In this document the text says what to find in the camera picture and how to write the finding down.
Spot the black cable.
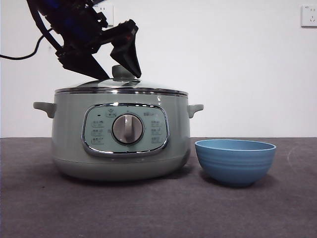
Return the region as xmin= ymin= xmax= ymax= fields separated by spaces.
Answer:
xmin=0 ymin=27 xmax=53 ymax=60

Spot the pale green electric steamer pot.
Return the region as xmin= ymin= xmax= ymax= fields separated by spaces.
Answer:
xmin=33 ymin=92 xmax=205 ymax=183

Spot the blue ribbed bowl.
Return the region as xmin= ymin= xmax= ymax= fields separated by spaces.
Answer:
xmin=194 ymin=139 xmax=277 ymax=188

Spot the white wall socket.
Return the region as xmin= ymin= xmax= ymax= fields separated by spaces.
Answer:
xmin=95 ymin=3 xmax=114 ymax=27
xmin=301 ymin=5 xmax=317 ymax=28

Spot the glass lid with green knob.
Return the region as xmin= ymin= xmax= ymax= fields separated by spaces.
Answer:
xmin=54 ymin=64 xmax=188 ymax=95

